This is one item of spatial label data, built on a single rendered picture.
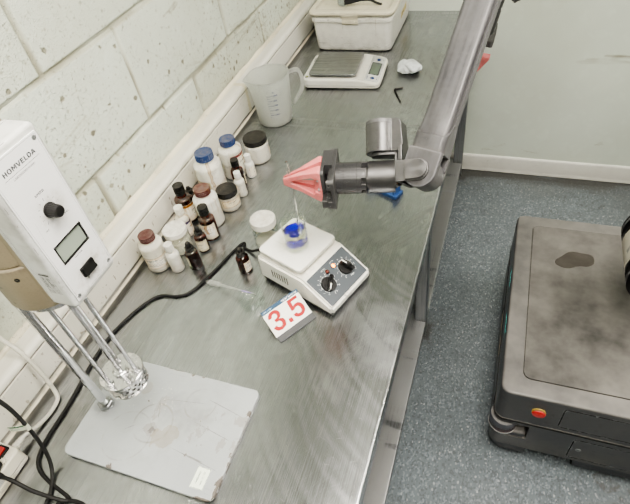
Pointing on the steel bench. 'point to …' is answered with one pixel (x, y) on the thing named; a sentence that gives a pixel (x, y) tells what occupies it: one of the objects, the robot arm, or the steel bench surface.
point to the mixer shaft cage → (126, 389)
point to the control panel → (336, 276)
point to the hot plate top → (274, 248)
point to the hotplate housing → (308, 278)
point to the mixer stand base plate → (169, 432)
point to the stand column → (68, 359)
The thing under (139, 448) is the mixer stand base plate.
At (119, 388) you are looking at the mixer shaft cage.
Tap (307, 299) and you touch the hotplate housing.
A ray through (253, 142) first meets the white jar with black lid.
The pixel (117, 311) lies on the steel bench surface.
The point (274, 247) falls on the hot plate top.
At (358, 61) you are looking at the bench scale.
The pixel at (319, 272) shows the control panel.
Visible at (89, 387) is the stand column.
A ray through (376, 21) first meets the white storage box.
